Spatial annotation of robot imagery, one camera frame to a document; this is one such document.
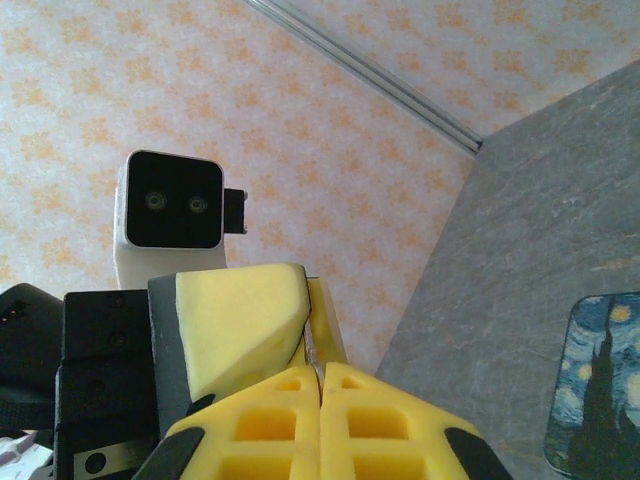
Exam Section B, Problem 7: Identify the starry night print box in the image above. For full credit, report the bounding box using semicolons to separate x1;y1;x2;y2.
543;291;640;480

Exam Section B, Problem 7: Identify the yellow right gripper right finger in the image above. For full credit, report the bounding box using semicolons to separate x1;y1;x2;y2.
319;361;514;480

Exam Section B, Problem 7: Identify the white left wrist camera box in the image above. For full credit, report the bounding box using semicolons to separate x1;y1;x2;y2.
113;148;250;292

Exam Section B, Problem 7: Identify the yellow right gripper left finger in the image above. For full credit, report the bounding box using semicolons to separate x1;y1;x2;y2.
130;363;322;480

